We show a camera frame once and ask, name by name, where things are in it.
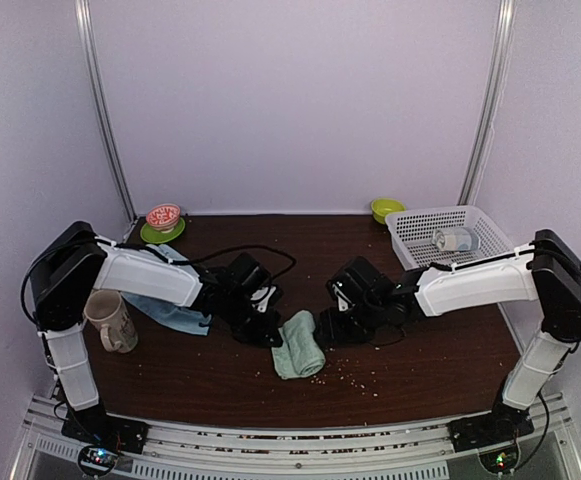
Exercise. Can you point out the left aluminium corner post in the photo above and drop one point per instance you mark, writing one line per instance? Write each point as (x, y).
(87, 37)

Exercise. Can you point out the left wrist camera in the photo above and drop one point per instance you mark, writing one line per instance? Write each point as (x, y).
(261, 298)

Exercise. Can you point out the light blue towel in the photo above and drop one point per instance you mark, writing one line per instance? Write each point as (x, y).
(164, 313)

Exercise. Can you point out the lime green bowl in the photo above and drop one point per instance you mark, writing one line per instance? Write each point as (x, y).
(381, 207)

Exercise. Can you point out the white perforated plastic basket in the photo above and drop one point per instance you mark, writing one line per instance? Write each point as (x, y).
(411, 233)

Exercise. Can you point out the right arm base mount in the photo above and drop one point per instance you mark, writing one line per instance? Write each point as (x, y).
(494, 435)

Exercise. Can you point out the rolled towel in basket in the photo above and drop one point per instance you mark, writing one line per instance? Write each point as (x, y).
(455, 239)

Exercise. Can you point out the front aluminium rail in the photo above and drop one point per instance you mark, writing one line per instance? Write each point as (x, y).
(413, 450)

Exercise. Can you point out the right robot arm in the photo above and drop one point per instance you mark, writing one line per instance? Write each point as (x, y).
(544, 270)

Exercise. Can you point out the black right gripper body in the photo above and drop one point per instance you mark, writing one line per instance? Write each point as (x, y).
(355, 330)

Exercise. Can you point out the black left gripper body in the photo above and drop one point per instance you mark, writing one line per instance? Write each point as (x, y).
(251, 330)

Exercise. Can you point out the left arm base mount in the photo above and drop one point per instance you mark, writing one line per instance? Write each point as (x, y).
(106, 438)

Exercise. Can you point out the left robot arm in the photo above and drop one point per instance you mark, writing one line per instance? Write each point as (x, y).
(229, 284)

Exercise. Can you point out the mint green panda towel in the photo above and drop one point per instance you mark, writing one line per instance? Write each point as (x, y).
(299, 356)

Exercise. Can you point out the right aluminium corner post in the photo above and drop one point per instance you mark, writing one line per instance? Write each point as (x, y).
(494, 89)

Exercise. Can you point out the aluminium corner post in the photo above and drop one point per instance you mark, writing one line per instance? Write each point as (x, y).
(87, 37)
(494, 89)

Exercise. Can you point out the red patterned small bowl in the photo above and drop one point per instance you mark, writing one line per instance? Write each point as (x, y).
(164, 217)

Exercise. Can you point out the beige printed mug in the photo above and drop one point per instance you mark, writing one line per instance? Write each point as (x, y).
(107, 312)

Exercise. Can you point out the green saucer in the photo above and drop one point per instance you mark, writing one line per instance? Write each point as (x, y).
(152, 236)

